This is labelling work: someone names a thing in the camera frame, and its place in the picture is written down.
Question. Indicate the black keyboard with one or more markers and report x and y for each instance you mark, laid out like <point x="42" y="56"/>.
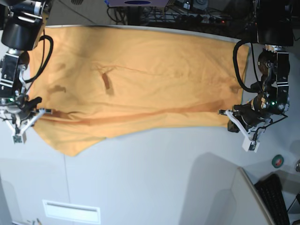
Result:
<point x="270" y="191"/>

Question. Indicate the white paper label on table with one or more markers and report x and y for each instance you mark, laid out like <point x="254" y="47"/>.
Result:
<point x="72" y="212"/>

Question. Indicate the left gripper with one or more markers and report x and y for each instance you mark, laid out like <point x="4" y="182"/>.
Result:
<point x="247" y="117"/>

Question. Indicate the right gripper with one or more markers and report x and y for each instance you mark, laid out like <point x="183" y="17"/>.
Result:
<point x="17" y="111"/>

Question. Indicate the green tape roll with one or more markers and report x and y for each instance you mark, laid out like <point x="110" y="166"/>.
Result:
<point x="277" y="161"/>

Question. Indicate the black power strip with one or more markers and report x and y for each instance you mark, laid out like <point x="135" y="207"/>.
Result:
<point x="202" y="18"/>

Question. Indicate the orange yellow t-shirt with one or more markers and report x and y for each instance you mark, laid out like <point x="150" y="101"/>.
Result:
<point x="105" y="82"/>

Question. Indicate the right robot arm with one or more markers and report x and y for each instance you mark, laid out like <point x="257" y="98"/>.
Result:
<point x="22" y="32"/>

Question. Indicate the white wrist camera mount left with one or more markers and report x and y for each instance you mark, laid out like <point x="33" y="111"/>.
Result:
<point x="251" y="135"/>

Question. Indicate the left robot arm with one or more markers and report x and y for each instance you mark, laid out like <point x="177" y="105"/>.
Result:
<point x="274" y="31"/>

